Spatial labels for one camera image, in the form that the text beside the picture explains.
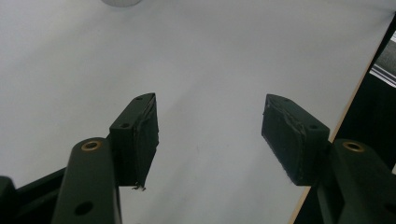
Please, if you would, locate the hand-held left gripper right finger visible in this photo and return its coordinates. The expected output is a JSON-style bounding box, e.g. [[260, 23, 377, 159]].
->
[[261, 93, 332, 187]]

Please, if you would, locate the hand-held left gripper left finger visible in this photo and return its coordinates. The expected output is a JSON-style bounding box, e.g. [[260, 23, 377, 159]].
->
[[108, 91, 160, 189]]

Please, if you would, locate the striped cloth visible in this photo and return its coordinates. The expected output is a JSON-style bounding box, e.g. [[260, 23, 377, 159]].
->
[[369, 30, 396, 89]]

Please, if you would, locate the grey round object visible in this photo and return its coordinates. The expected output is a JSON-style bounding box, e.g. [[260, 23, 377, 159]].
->
[[100, 0, 143, 8]]

